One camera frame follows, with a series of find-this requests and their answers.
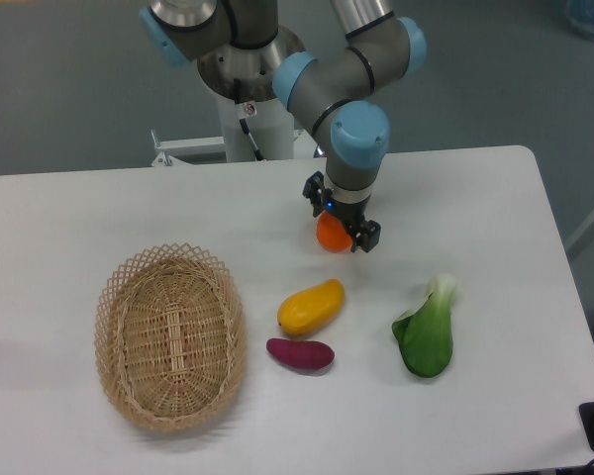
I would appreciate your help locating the orange fruit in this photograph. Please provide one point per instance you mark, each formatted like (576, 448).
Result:
(331, 234)

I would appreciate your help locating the yellow mango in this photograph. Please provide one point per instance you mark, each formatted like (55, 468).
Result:
(311, 309)

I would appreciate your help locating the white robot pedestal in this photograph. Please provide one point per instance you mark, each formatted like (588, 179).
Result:
(255, 125)

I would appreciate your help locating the green bok choy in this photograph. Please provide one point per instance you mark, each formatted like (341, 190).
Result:
(424, 335)

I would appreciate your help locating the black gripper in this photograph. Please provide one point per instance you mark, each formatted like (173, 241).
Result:
(348, 207)

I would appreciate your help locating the purple sweet potato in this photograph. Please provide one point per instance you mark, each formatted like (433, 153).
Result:
(301, 354)

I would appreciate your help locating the woven wicker basket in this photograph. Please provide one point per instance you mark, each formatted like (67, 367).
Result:
(170, 338)

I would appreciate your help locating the blue object top right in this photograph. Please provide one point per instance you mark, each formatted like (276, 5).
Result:
(580, 15)

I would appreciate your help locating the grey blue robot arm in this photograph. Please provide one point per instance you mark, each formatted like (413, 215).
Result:
(328, 98)

